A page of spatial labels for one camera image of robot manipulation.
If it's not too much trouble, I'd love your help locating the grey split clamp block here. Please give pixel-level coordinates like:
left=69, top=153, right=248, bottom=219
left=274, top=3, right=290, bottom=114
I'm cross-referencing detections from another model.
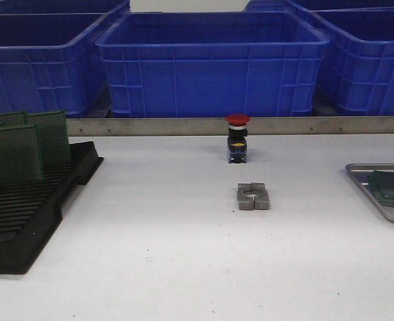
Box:
left=237, top=183, right=270, bottom=211

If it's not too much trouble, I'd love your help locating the metal table edge rail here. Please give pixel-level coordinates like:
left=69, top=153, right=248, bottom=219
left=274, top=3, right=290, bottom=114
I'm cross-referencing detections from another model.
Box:
left=67, top=116, right=394, bottom=136

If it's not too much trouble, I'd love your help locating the black slotted board rack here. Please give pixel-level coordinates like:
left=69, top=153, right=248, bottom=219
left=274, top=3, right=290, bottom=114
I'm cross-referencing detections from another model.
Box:
left=0, top=141, right=103, bottom=274

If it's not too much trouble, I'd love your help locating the silver metal tray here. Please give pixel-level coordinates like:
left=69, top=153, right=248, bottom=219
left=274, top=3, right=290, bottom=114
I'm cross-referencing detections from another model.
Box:
left=345, top=163, right=394, bottom=223

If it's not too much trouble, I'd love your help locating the red emergency stop button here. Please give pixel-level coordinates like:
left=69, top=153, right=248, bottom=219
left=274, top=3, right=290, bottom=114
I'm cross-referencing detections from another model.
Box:
left=226, top=114, right=251, bottom=163

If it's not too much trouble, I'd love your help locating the blue centre plastic crate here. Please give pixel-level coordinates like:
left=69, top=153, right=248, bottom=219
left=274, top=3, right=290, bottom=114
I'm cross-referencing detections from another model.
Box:
left=96, top=11, right=328, bottom=118

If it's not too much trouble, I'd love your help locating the blue right plastic crate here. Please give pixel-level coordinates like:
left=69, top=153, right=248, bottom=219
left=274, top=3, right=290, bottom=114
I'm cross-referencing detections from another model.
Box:
left=311, top=10, right=394, bottom=116

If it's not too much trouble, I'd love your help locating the blue left plastic crate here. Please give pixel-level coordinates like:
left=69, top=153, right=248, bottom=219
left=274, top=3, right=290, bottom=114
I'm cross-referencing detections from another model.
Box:
left=0, top=13, right=110, bottom=118

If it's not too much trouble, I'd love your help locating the blue back-left plastic crate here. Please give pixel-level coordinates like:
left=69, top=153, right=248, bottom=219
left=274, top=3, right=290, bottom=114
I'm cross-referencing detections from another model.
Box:
left=0, top=0, right=130, bottom=14

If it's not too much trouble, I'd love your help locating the blue back-right plastic crate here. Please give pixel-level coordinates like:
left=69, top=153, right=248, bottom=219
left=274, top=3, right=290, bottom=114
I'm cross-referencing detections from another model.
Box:
left=244, top=0, right=394, bottom=12

